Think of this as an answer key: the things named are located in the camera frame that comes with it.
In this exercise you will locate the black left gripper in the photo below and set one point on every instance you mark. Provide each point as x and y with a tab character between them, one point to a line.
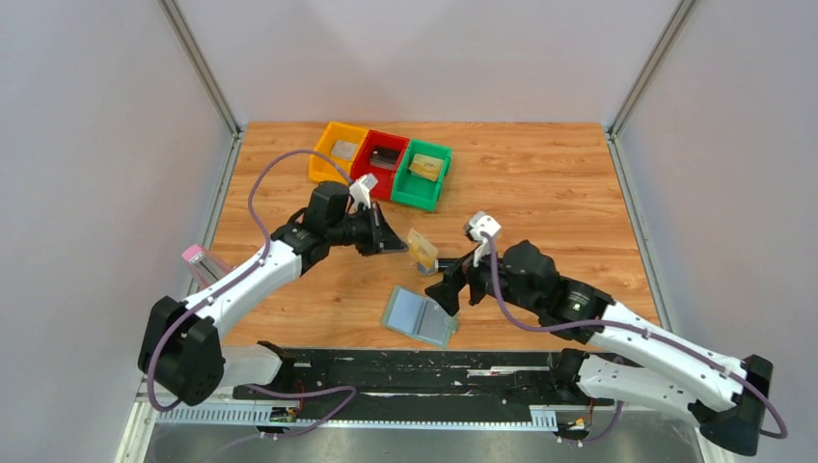
371	229

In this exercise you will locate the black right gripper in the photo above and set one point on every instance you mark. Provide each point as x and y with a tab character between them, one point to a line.
471	278

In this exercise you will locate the teal card holder wallet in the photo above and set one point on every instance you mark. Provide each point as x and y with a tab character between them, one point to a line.
418	317

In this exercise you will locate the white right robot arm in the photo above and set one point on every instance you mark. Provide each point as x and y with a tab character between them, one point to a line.
726	398

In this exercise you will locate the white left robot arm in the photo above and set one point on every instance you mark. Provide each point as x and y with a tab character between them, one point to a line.
182	349

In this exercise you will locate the black VIP card stack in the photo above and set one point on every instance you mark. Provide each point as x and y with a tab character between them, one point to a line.
384	158

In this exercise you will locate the gold VIP card stack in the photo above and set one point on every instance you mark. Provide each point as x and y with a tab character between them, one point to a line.
426	166

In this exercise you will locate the silver VIP card stack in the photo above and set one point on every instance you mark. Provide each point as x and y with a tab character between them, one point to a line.
344	150

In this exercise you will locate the black handheld microphone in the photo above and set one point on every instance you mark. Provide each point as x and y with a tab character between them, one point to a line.
443	266

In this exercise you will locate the green plastic bin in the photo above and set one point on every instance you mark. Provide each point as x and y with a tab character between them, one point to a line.
416	191

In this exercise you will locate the red plastic bin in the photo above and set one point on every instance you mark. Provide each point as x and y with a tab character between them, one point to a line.
360	165

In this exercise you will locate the yellow plastic bin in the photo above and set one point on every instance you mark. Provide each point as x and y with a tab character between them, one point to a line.
328	167

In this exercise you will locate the pink metronome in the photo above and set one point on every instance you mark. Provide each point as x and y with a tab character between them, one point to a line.
205	267

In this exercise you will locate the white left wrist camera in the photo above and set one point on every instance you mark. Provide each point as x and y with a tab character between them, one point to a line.
360	192

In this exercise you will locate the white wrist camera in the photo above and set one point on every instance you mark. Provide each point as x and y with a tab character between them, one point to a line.
480	228
360	192

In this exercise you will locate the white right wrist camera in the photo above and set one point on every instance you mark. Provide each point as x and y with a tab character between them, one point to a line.
480	228

